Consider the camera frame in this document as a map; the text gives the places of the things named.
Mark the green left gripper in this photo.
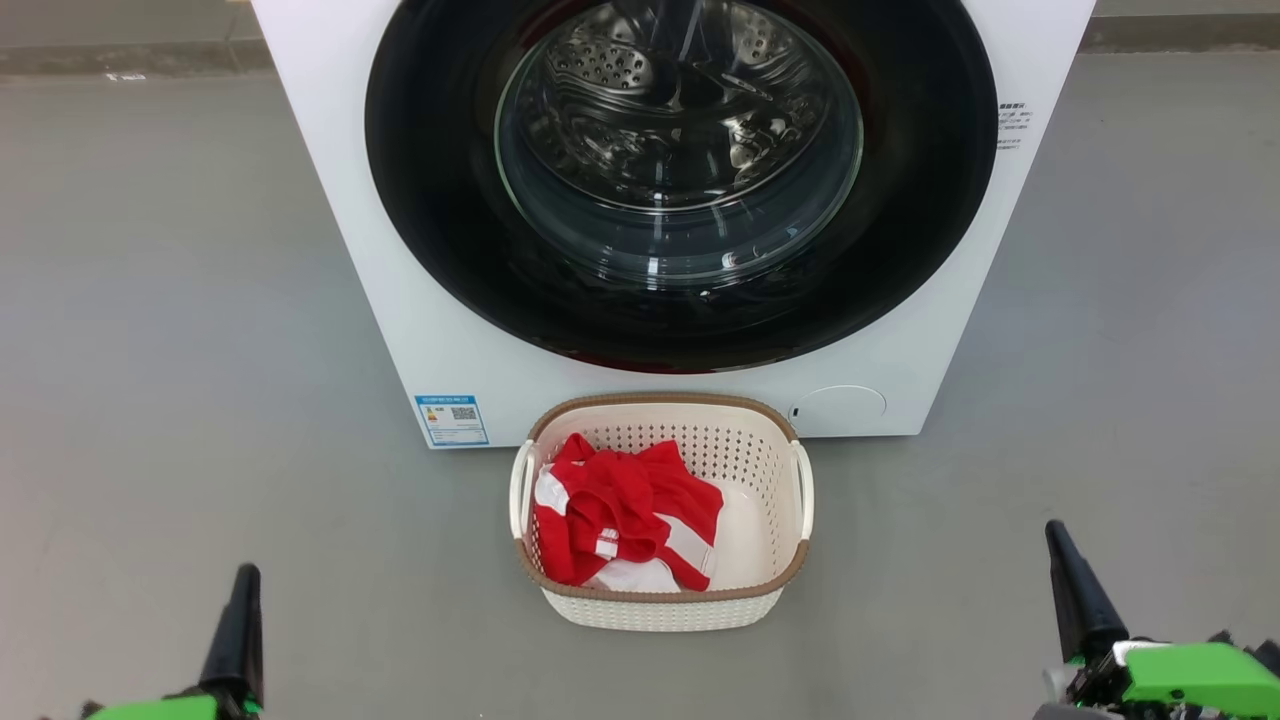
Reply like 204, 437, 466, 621
85, 563, 265, 720

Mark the cream perforated laundry basket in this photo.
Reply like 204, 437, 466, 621
509, 393, 815, 633

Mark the washing machine steel drum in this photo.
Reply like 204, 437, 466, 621
495, 0, 866, 286

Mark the blue energy label sticker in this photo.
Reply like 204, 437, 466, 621
415, 394, 491, 448

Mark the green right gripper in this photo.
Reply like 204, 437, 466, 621
1035, 520, 1280, 720

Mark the white front-load washing machine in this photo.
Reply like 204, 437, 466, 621
250, 0, 1098, 449

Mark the black rimmed glass washer door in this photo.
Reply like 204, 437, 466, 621
365, 0, 999, 374

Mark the round white filter cover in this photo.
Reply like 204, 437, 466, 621
790, 385, 888, 438

